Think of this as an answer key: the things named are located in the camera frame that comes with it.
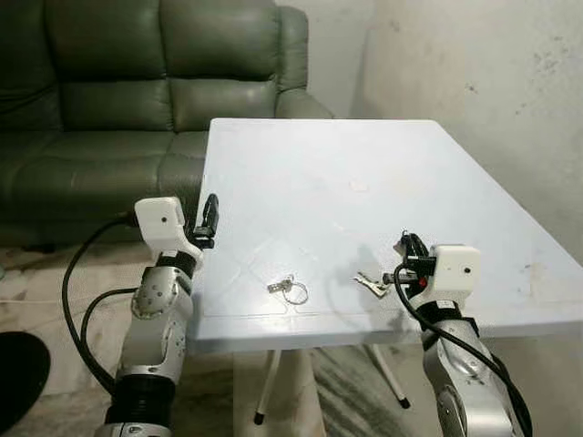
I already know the silver keyring with small key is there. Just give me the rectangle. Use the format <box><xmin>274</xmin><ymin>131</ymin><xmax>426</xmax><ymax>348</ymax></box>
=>
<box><xmin>266</xmin><ymin>274</ymin><xmax>311</xmax><ymax>307</ymax></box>

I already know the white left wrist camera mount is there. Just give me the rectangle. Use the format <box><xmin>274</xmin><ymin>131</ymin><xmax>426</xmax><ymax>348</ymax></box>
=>
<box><xmin>134</xmin><ymin>196</ymin><xmax>205</xmax><ymax>265</ymax></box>

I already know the white plastic table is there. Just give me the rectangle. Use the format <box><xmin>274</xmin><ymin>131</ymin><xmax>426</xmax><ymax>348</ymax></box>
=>
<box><xmin>187</xmin><ymin>117</ymin><xmax>583</xmax><ymax>356</ymax></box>

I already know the green leather sofa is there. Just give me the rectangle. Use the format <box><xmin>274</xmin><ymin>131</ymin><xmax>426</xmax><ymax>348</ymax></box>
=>
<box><xmin>0</xmin><ymin>0</ymin><xmax>334</xmax><ymax>251</ymax></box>

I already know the black round object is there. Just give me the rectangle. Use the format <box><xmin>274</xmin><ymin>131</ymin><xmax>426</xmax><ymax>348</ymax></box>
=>
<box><xmin>0</xmin><ymin>331</ymin><xmax>52</xmax><ymax>434</ymax></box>

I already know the white table leg black foot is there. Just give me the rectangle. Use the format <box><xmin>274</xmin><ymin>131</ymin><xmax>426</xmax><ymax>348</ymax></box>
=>
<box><xmin>252</xmin><ymin>351</ymin><xmax>282</xmax><ymax>427</ymax></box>
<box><xmin>367</xmin><ymin>343</ymin><xmax>412</xmax><ymax>411</ymax></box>

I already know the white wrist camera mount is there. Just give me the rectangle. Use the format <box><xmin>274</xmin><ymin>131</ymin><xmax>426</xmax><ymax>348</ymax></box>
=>
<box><xmin>426</xmin><ymin>243</ymin><xmax>482</xmax><ymax>303</ymax></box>
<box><xmin>134</xmin><ymin>196</ymin><xmax>205</xmax><ymax>265</ymax></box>

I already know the short black left arm cable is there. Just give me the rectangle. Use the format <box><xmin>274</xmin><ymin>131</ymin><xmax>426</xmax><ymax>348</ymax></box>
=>
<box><xmin>79</xmin><ymin>286</ymin><xmax>140</xmax><ymax>367</ymax></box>

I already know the long black left arm cable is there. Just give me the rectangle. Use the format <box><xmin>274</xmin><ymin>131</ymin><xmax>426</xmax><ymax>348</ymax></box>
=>
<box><xmin>60</xmin><ymin>214</ymin><xmax>140</xmax><ymax>398</ymax></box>

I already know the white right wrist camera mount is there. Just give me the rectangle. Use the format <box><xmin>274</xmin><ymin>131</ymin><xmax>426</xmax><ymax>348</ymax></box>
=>
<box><xmin>426</xmin><ymin>243</ymin><xmax>482</xmax><ymax>303</ymax></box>

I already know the silver key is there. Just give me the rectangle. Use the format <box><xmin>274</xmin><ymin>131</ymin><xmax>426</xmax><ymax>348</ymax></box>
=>
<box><xmin>353</xmin><ymin>270</ymin><xmax>391</xmax><ymax>300</ymax></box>

